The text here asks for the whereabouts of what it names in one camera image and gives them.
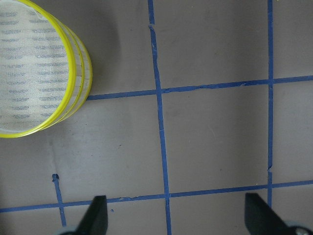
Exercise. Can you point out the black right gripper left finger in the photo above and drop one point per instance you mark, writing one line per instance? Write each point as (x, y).
(95, 219)

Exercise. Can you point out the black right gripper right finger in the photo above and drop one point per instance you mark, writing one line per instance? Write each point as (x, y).
(260, 219)

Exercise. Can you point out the yellow steamer layer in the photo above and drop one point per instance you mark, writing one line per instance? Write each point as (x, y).
(83, 74)
(37, 69)

